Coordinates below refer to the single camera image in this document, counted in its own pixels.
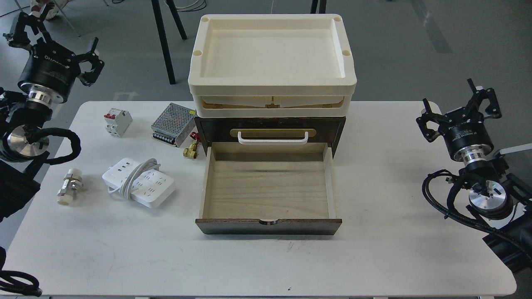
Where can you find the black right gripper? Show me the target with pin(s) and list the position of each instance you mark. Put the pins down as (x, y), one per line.
(467, 135)

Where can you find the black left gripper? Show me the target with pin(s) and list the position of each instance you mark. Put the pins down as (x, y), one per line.
(52, 65)

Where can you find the white power strip with cable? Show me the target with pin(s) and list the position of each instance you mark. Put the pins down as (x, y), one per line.
(140, 182)

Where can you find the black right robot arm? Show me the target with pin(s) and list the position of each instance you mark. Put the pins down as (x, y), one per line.
(484, 195)

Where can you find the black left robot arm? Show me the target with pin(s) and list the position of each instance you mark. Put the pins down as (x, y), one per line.
(26, 145)

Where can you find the white red circuit breaker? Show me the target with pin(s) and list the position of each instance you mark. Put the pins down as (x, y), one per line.
(117, 121)

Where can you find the white metal pipe fitting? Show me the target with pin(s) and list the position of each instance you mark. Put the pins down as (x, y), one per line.
(71, 183)

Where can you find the metal mesh power supply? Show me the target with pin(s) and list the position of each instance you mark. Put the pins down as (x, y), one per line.
(174, 124)

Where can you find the cream plastic tray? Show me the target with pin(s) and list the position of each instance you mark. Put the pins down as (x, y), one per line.
(272, 66)

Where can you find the open wooden drawer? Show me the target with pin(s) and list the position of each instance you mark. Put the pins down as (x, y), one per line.
(266, 190)

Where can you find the brass valve red handle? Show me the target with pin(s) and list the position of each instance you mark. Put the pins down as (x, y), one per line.
(191, 152)

